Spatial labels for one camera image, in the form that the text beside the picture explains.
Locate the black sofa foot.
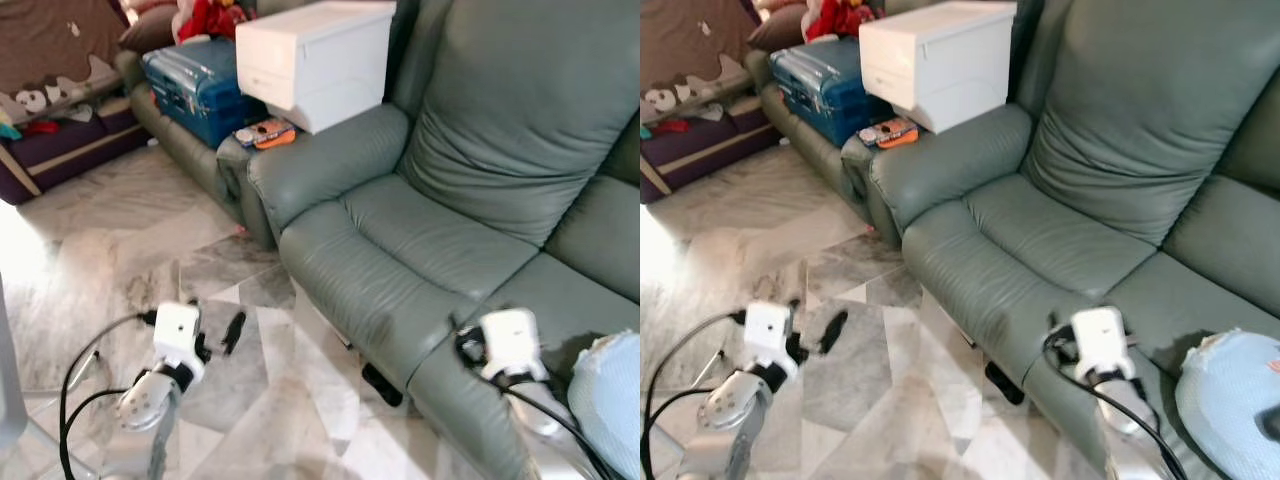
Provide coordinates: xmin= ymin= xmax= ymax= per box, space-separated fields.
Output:
xmin=984 ymin=360 xmax=1027 ymax=407
xmin=360 ymin=362 xmax=407 ymax=409

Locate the grey-green leather sofa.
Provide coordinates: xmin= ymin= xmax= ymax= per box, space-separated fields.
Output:
xmin=247 ymin=0 xmax=641 ymax=480
xmin=868 ymin=0 xmax=1280 ymax=480
xmin=114 ymin=45 xmax=278 ymax=251
xmin=745 ymin=45 xmax=901 ymax=249

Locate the light blue knitted cushion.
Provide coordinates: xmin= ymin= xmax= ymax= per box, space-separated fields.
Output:
xmin=567 ymin=331 xmax=641 ymax=480
xmin=1174 ymin=328 xmax=1280 ymax=480

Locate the blue hard-shell suitcase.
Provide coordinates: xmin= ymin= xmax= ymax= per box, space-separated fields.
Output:
xmin=769 ymin=38 xmax=887 ymax=150
xmin=142 ymin=38 xmax=267 ymax=150

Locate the grey-green sofa back cushion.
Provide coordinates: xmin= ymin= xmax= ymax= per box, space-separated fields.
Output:
xmin=1020 ymin=0 xmax=1280 ymax=248
xmin=398 ymin=0 xmax=641 ymax=248

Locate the brown cushion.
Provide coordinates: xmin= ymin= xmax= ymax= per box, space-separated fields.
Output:
xmin=746 ymin=5 xmax=811 ymax=54
xmin=119 ymin=5 xmax=182 ymax=54

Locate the white plastic drawer box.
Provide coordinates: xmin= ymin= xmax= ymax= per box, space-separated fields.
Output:
xmin=236 ymin=2 xmax=398 ymax=136
xmin=859 ymin=2 xmax=1019 ymax=135

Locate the brown patterned blanket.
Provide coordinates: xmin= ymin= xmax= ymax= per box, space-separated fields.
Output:
xmin=0 ymin=0 xmax=132 ymax=127
xmin=640 ymin=0 xmax=763 ymax=127

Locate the red plush toy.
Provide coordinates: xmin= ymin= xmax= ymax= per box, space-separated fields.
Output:
xmin=174 ymin=0 xmax=257 ymax=44
xmin=802 ymin=0 xmax=883 ymax=44

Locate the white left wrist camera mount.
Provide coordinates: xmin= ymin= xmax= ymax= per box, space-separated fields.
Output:
xmin=152 ymin=301 xmax=207 ymax=387
xmin=743 ymin=301 xmax=799 ymax=384

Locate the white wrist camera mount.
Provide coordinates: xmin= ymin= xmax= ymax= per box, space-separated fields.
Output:
xmin=1070 ymin=306 xmax=1137 ymax=384
xmin=152 ymin=301 xmax=207 ymax=387
xmin=743 ymin=301 xmax=799 ymax=384
xmin=478 ymin=308 xmax=547 ymax=382

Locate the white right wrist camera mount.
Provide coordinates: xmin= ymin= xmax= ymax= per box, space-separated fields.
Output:
xmin=1070 ymin=306 xmax=1137 ymax=384
xmin=478 ymin=308 xmax=547 ymax=382

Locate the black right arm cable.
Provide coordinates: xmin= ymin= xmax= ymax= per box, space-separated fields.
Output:
xmin=1042 ymin=322 xmax=1193 ymax=480
xmin=498 ymin=378 xmax=623 ymax=480

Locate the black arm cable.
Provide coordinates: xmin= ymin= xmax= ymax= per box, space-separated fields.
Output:
xmin=60 ymin=387 xmax=137 ymax=480
xmin=1042 ymin=322 xmax=1193 ymax=480
xmin=58 ymin=311 xmax=161 ymax=480
xmin=643 ymin=310 xmax=751 ymax=480
xmin=498 ymin=378 xmax=623 ymax=480
xmin=645 ymin=387 xmax=723 ymax=476

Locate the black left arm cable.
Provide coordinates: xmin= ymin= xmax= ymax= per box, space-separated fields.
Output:
xmin=60 ymin=387 xmax=137 ymax=480
xmin=645 ymin=387 xmax=723 ymax=476
xmin=643 ymin=310 xmax=751 ymax=480
xmin=58 ymin=311 xmax=161 ymax=480

